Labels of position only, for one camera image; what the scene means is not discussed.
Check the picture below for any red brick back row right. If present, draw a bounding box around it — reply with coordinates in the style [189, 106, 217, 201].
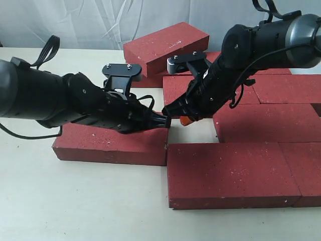
[206, 51, 291, 75]

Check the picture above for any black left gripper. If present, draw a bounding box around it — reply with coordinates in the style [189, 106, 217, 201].
[45, 72, 171, 134]

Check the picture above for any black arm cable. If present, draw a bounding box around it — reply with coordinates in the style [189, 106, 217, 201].
[229, 0, 321, 109]
[0, 35, 156, 139]

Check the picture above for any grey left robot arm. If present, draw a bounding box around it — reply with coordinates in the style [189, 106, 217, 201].
[1, 58, 171, 134]

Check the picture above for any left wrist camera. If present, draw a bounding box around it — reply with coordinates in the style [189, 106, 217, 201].
[102, 63, 142, 96]

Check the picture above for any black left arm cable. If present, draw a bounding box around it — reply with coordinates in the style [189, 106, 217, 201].
[0, 35, 156, 139]

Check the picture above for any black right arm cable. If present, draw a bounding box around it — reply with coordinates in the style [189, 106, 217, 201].
[229, 0, 321, 109]

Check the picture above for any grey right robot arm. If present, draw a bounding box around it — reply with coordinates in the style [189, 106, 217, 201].
[162, 11, 320, 126]

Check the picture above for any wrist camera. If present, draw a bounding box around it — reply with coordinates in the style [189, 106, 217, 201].
[102, 63, 142, 96]
[167, 51, 212, 77]

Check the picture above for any red brick row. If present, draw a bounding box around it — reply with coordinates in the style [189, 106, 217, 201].
[206, 51, 291, 75]
[131, 70, 192, 88]
[213, 104, 320, 143]

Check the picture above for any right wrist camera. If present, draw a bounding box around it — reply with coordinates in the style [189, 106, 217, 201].
[167, 51, 212, 77]

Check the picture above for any red brick back row left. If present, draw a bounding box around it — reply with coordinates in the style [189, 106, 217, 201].
[131, 70, 192, 88]

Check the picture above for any red brick middle row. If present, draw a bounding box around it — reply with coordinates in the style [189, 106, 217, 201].
[213, 104, 320, 143]

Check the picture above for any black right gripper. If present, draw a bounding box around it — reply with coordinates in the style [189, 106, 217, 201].
[162, 24, 255, 126]

